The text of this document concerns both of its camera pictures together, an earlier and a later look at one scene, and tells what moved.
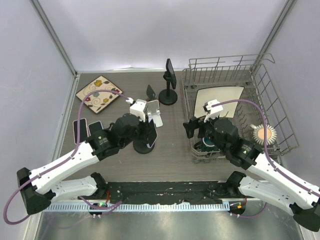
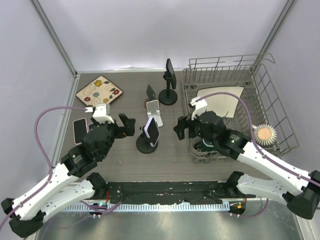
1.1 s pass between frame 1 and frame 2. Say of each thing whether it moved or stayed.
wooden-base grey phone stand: stayed
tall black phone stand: stayed
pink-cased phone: stayed
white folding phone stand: stayed
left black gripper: moved
